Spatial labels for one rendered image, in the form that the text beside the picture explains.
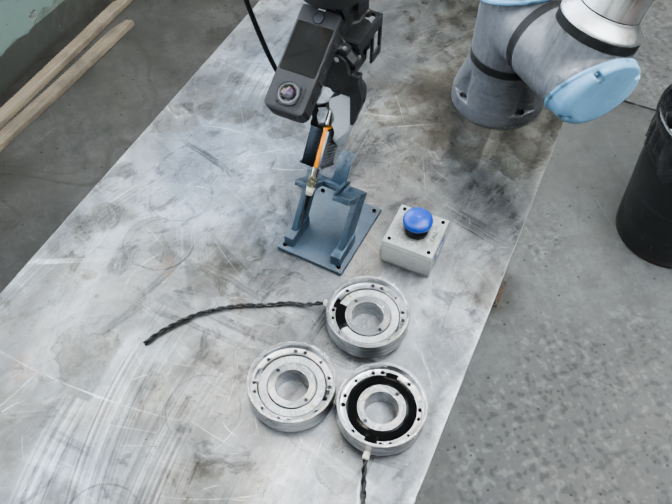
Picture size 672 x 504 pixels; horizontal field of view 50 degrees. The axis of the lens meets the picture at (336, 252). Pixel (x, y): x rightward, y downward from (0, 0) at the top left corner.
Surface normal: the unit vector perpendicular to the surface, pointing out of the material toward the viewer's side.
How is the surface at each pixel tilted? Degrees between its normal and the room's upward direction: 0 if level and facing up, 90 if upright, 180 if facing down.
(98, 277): 0
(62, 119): 0
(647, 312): 0
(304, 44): 32
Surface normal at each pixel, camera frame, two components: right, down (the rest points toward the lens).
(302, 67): -0.20, -0.11
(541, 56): -0.87, 0.00
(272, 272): 0.01, -0.59
